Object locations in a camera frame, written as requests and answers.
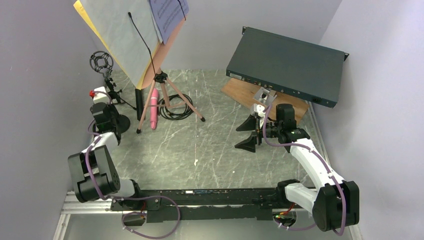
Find black silver handheld microphone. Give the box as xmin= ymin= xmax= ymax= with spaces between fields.
xmin=134 ymin=88 xmax=144 ymax=121

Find blue sheet music page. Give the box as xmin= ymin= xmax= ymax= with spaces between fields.
xmin=148 ymin=0 xmax=189 ymax=45

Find pink tripod music stand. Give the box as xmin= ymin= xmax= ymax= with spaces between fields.
xmin=136 ymin=20 xmax=206 ymax=134

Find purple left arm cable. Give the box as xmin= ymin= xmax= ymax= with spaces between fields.
xmin=84 ymin=91 xmax=181 ymax=240

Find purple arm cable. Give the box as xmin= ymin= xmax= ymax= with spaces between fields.
xmin=84 ymin=91 xmax=181 ymax=240
xmin=262 ymin=104 xmax=347 ymax=237

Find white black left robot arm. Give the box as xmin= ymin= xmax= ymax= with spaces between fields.
xmin=67 ymin=102 xmax=144 ymax=210

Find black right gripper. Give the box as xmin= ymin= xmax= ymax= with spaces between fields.
xmin=235 ymin=115 xmax=283 ymax=153

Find wooden board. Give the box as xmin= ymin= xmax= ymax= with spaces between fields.
xmin=221 ymin=78 xmax=309 ymax=124

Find dark teal rack unit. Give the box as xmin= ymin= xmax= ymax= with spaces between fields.
xmin=226 ymin=27 xmax=349 ymax=108

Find black round-base mic stand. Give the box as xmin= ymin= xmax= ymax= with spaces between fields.
xmin=114 ymin=114 xmax=131 ymax=134

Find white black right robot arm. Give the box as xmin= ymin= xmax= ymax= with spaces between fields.
xmin=234 ymin=103 xmax=360 ymax=236

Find coiled black cable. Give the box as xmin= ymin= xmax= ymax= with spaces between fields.
xmin=156 ymin=93 xmax=194 ymax=121

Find black tripod mic stand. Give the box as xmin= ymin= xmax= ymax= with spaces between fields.
xmin=89 ymin=50 xmax=136 ymax=110

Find grey paper sheet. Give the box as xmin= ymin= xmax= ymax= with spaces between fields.
xmin=73 ymin=0 xmax=162 ymax=89

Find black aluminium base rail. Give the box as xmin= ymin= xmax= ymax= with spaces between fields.
xmin=52 ymin=187 xmax=362 ymax=240

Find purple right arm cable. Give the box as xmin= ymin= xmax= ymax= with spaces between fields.
xmin=262 ymin=104 xmax=347 ymax=237

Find silver metal bracket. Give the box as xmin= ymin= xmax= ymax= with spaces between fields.
xmin=253 ymin=87 xmax=277 ymax=107

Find pink small microphone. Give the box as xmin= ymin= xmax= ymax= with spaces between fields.
xmin=149 ymin=88 xmax=159 ymax=130

